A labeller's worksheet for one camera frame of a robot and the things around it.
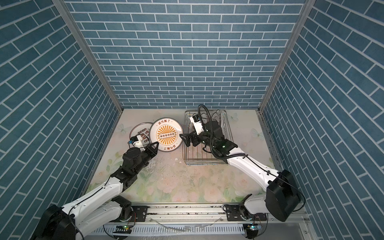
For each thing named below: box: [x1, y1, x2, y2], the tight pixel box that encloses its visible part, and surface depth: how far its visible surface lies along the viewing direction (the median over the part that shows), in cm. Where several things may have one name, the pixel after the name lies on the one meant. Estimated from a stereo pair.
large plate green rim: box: [129, 122, 153, 146], surface depth 107 cm
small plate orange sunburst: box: [149, 117, 184, 152], surface depth 86 cm
